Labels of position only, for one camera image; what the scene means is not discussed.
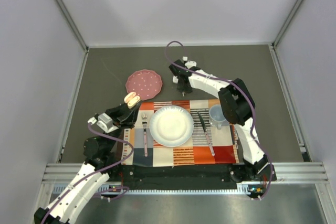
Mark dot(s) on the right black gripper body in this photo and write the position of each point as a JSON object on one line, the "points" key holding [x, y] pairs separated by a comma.
{"points": [[185, 89]]}

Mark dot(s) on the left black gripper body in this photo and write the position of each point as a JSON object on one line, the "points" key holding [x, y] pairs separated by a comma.
{"points": [[119, 127]]}

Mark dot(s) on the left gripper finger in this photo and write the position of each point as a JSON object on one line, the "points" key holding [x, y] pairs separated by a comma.
{"points": [[119, 112], [137, 106]]}

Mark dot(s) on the white earbud charging case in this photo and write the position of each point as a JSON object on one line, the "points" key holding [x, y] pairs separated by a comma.
{"points": [[175, 80]]}

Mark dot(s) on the pink earbud charging case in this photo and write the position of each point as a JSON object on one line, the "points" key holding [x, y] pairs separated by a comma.
{"points": [[131, 99]]}

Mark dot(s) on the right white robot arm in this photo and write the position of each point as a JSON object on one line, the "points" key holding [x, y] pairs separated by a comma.
{"points": [[237, 107]]}

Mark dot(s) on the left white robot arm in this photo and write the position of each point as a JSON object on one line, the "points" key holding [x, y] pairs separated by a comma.
{"points": [[97, 167]]}

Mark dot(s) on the pink polka dot plate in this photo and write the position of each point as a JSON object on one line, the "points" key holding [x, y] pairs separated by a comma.
{"points": [[145, 83]]}

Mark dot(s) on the white ceramic plate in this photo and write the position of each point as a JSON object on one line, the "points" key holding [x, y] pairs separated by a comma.
{"points": [[171, 126]]}

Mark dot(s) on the light blue mug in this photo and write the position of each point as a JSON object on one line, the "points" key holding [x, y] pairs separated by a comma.
{"points": [[216, 117]]}

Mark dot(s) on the orange patterned placemat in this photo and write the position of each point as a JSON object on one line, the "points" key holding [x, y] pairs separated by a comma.
{"points": [[194, 152]]}

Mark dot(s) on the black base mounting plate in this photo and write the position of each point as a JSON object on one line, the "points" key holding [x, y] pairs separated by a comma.
{"points": [[190, 177]]}

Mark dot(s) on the pink handled fork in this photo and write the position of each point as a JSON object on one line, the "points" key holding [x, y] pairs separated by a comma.
{"points": [[144, 124]]}

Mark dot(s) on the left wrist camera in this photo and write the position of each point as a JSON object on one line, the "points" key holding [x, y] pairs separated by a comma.
{"points": [[103, 121]]}

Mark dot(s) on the pink handled knife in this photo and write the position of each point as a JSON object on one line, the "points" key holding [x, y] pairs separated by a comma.
{"points": [[206, 134]]}

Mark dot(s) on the aluminium frame rail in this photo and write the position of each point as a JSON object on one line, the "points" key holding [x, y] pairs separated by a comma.
{"points": [[71, 24]]}

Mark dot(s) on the grey slotted cable duct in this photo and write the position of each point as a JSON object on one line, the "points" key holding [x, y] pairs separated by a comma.
{"points": [[241, 189]]}

